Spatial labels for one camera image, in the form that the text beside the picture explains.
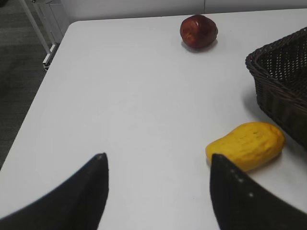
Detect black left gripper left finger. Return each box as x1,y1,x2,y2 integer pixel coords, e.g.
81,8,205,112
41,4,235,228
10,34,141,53
0,153,109,230

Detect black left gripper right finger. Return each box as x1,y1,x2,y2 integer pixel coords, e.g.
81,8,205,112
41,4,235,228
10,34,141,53
210,154,307,230

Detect yellow mango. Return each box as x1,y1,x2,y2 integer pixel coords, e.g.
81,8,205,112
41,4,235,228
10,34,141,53
205,122,285,172

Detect black wicker basket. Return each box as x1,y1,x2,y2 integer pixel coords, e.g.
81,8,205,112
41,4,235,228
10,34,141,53
245,28,307,148

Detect red apple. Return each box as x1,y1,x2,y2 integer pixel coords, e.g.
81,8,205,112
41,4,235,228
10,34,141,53
180,14,218,49

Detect white metal frame leg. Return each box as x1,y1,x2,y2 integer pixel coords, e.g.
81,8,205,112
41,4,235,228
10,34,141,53
19,0,59,71

